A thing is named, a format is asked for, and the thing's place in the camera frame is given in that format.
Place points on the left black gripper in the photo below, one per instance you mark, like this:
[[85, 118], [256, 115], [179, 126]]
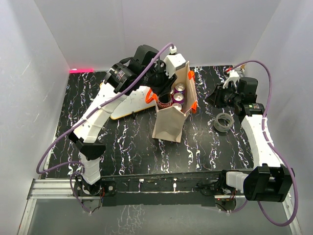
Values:
[[166, 85]]

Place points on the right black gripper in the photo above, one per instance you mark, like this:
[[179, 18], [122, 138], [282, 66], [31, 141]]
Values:
[[215, 98]]

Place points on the purple can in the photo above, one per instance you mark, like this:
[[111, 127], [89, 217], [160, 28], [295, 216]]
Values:
[[177, 106], [178, 98], [180, 88]]

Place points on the beige canvas bag orange handles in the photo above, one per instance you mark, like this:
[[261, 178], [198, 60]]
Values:
[[170, 121]]

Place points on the dark cola glass bottle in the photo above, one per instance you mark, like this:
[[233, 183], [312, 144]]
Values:
[[164, 101]]

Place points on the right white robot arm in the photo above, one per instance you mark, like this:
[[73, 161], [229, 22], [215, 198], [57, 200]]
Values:
[[270, 179]]

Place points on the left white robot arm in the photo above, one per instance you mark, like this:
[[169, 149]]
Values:
[[145, 68]]

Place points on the grey tape roll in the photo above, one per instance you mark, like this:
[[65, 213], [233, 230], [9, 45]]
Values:
[[223, 122]]

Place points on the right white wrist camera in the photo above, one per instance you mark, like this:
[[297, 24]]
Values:
[[233, 79]]

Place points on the small whiteboard wooden frame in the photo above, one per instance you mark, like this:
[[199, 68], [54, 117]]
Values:
[[133, 103]]

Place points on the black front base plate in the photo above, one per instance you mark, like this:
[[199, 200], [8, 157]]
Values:
[[183, 188]]

